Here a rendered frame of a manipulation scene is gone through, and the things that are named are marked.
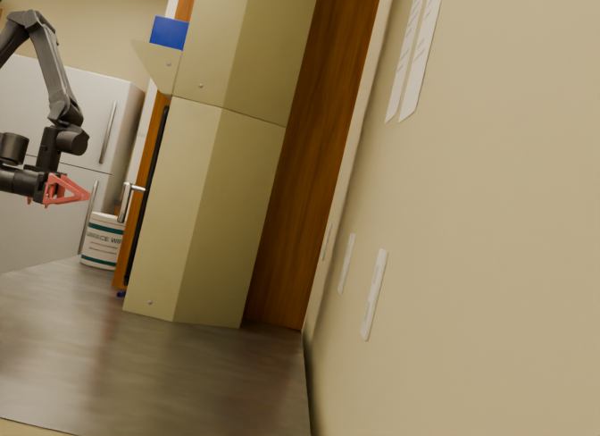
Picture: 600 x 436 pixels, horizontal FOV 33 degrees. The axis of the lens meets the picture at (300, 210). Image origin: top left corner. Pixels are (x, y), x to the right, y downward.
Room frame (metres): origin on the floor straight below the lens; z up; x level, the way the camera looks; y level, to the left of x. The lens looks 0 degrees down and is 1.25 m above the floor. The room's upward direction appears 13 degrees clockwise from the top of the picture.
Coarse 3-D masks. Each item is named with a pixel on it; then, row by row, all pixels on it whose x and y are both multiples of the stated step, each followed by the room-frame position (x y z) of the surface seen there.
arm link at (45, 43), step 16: (32, 16) 2.84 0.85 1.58; (32, 32) 2.84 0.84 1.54; (48, 32) 2.84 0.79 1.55; (48, 48) 2.79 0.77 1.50; (48, 64) 2.75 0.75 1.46; (48, 80) 2.72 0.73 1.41; (64, 80) 2.71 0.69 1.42; (64, 96) 2.65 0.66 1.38; (64, 112) 2.62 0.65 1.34; (80, 112) 2.68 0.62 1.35
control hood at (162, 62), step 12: (144, 48) 2.18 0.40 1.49; (156, 48) 2.18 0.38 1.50; (168, 48) 2.18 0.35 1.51; (144, 60) 2.18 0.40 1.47; (156, 60) 2.18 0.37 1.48; (168, 60) 2.18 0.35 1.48; (156, 72) 2.18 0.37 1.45; (168, 72) 2.18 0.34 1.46; (156, 84) 2.18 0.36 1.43; (168, 84) 2.18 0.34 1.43; (168, 96) 2.23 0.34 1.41
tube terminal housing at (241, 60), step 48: (240, 0) 2.18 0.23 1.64; (288, 0) 2.26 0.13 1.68; (192, 48) 2.18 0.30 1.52; (240, 48) 2.19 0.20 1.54; (288, 48) 2.29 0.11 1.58; (192, 96) 2.18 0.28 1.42; (240, 96) 2.21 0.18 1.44; (288, 96) 2.31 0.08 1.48; (192, 144) 2.18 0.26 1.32; (240, 144) 2.23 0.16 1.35; (192, 192) 2.18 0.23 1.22; (240, 192) 2.26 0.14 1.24; (144, 240) 2.18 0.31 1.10; (192, 240) 2.18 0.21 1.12; (240, 240) 2.28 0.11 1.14; (144, 288) 2.18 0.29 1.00; (192, 288) 2.20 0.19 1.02; (240, 288) 2.30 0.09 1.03
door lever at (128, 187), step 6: (126, 186) 2.22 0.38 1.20; (132, 186) 2.22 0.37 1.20; (138, 186) 2.23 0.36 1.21; (126, 192) 2.22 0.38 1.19; (126, 198) 2.22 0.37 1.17; (126, 204) 2.22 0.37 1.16; (120, 210) 2.22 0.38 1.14; (126, 210) 2.23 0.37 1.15; (120, 216) 2.22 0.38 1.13; (120, 222) 2.23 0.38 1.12
